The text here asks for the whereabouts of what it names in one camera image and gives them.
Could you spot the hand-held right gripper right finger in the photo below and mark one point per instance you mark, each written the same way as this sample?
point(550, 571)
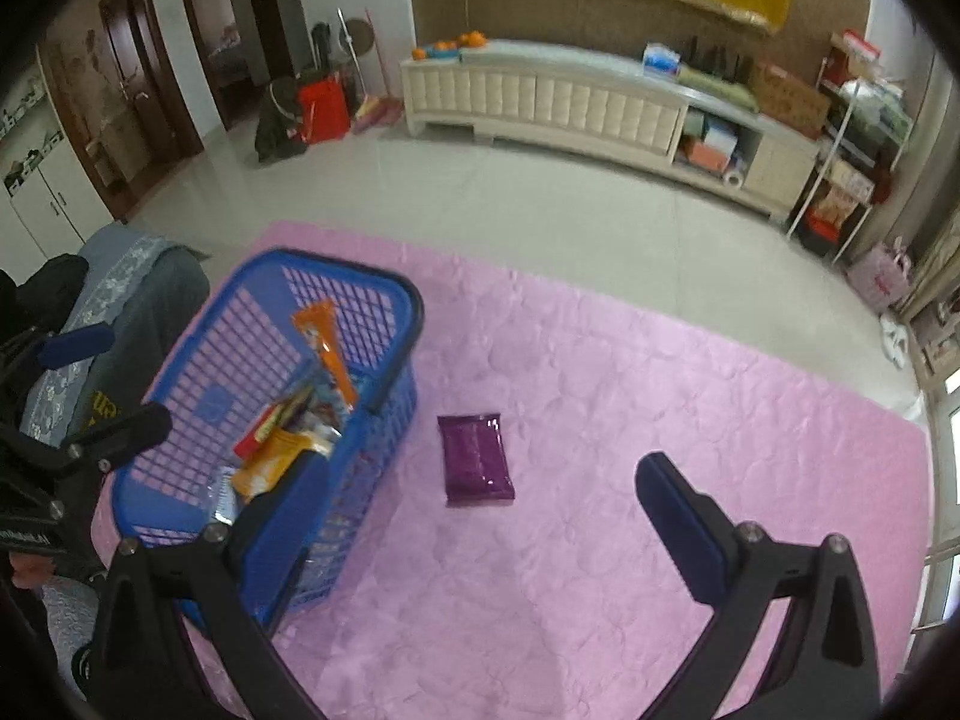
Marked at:
point(682, 525)

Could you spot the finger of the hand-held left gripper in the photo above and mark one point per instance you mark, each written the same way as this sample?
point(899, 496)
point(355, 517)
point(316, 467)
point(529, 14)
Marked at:
point(127, 431)
point(75, 343)

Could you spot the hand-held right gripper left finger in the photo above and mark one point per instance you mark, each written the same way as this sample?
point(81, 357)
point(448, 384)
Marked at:
point(289, 502)

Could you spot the orange snack packet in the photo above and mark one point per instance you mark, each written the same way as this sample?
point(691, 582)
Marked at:
point(326, 349)
point(266, 469)

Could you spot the purple snack packet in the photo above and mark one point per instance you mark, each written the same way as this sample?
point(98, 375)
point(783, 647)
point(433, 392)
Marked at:
point(476, 461)

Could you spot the blue plastic basket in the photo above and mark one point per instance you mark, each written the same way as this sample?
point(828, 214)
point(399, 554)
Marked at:
point(337, 266)

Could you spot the person's left hand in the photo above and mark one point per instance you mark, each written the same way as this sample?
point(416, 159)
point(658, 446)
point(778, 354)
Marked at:
point(34, 570)

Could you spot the black cloth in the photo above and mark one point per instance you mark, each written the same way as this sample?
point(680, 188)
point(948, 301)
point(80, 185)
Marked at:
point(60, 285)

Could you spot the blue floral cloth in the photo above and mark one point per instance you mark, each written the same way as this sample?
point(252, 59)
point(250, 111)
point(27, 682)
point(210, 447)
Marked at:
point(112, 277)

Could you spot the grey printed cloth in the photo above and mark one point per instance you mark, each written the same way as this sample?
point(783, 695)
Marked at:
point(67, 615)

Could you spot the white shelf cabinet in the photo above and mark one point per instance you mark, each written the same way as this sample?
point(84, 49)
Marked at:
point(45, 202)

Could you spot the dark wooden door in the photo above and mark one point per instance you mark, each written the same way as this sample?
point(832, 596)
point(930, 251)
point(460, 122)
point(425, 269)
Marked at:
point(135, 90)

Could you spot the white slippers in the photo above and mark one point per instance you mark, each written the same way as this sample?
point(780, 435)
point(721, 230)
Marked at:
point(895, 341)

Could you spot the black bag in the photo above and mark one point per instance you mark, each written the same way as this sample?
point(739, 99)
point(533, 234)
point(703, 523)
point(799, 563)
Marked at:
point(279, 124)

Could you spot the pink bag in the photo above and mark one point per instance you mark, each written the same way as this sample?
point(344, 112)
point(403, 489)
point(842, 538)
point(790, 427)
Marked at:
point(879, 277)

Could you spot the red bag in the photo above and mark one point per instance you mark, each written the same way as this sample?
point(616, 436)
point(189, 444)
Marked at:
point(324, 111)

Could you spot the white paper roll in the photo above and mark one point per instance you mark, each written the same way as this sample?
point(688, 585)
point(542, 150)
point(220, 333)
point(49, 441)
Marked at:
point(733, 178)

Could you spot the orange box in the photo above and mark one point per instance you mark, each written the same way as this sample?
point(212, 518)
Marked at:
point(707, 156)

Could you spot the dark wooden doorway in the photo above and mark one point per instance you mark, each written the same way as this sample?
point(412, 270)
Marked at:
point(277, 30)

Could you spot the pink broom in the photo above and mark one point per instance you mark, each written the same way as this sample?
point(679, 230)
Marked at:
point(379, 114)

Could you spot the tall black object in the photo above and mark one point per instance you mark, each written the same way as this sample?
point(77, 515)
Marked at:
point(322, 49)

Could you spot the white pole mop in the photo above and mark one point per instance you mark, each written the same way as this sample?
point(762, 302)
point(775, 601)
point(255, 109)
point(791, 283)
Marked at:
point(351, 52)

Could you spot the white metal rack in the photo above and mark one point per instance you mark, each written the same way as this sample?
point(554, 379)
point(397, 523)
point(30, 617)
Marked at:
point(832, 142)

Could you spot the small round brown disc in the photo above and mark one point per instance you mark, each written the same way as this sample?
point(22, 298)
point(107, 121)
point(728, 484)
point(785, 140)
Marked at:
point(362, 37)

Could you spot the green cushion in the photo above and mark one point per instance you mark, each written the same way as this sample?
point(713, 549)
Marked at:
point(716, 86)

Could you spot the white television cabinet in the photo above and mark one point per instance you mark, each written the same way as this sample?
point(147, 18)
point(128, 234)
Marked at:
point(562, 101)

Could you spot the brown cardboard box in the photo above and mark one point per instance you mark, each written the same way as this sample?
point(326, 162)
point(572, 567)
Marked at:
point(791, 97)

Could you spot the black router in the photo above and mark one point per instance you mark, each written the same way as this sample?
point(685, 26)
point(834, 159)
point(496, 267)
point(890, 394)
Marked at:
point(720, 64)

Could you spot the blue tissue box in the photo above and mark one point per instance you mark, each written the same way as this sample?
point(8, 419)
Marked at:
point(661, 61)

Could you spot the blue bowl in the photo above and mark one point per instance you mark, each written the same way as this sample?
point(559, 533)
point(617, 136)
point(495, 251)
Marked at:
point(442, 54)

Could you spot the grey flat pad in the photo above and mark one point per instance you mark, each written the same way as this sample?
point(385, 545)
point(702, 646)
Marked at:
point(555, 52)

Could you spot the red white box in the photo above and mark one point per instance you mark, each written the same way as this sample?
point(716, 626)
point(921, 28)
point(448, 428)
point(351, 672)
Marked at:
point(860, 46)

